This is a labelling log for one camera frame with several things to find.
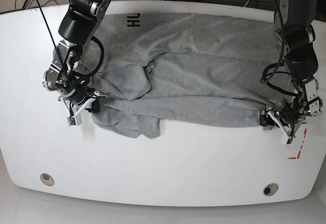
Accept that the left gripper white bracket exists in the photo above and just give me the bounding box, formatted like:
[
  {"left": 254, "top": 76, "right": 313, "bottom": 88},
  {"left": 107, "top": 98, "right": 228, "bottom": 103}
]
[{"left": 260, "top": 102, "right": 306, "bottom": 137}]

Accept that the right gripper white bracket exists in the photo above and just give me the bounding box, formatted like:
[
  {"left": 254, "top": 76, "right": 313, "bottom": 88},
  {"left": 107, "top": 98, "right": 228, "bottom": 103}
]
[{"left": 58, "top": 90, "right": 107, "bottom": 118}]

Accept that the grey T-shirt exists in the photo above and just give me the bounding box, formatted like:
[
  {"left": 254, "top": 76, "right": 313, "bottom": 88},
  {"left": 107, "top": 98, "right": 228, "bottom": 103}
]
[{"left": 92, "top": 13, "right": 284, "bottom": 138}]

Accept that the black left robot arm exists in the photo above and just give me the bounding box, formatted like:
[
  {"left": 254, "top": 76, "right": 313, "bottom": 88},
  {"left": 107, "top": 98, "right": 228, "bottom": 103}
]
[{"left": 260, "top": 0, "right": 322, "bottom": 145}]

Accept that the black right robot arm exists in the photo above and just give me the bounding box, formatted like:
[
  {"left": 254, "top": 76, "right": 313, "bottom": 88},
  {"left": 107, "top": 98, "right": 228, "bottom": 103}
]
[{"left": 42, "top": 0, "right": 111, "bottom": 125}]

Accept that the red tape rectangle marking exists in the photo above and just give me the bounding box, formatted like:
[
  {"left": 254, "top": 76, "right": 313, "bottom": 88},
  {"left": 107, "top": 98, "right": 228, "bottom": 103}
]
[{"left": 287, "top": 122, "right": 309, "bottom": 160}]

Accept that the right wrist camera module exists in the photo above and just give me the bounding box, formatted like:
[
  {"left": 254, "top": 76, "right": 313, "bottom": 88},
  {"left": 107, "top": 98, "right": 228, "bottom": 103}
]
[{"left": 67, "top": 114, "right": 83, "bottom": 126}]

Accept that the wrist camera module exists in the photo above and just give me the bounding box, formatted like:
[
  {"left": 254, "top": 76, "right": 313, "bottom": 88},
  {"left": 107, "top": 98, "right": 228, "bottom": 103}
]
[
  {"left": 281, "top": 134, "right": 295, "bottom": 145},
  {"left": 67, "top": 114, "right": 83, "bottom": 126}
]

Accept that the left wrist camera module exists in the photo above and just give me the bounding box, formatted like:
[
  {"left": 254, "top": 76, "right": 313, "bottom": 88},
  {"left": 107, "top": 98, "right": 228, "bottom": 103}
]
[{"left": 281, "top": 134, "right": 295, "bottom": 145}]

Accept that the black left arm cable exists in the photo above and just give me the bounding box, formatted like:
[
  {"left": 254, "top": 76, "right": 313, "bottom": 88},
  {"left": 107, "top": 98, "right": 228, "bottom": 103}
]
[{"left": 261, "top": 0, "right": 298, "bottom": 97}]

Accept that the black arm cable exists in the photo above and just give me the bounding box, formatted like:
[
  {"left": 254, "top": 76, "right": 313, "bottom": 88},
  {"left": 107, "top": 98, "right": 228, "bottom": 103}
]
[
  {"left": 261, "top": 0, "right": 298, "bottom": 97},
  {"left": 29, "top": 0, "right": 105, "bottom": 100}
]

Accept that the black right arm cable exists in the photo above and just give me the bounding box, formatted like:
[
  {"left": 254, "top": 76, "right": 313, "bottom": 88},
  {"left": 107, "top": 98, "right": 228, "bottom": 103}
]
[{"left": 29, "top": 0, "right": 105, "bottom": 100}]

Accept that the right table cable grommet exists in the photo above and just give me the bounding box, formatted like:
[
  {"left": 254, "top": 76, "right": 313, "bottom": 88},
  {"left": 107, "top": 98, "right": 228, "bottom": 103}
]
[{"left": 263, "top": 183, "right": 279, "bottom": 197}]

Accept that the table cable grommet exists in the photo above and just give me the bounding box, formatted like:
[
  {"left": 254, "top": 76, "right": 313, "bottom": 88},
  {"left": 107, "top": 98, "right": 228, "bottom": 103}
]
[
  {"left": 263, "top": 183, "right": 279, "bottom": 197},
  {"left": 40, "top": 173, "right": 55, "bottom": 186}
]

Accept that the left table cable grommet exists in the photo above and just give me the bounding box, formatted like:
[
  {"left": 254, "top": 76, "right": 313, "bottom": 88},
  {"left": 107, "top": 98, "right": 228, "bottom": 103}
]
[{"left": 40, "top": 173, "right": 55, "bottom": 186}]

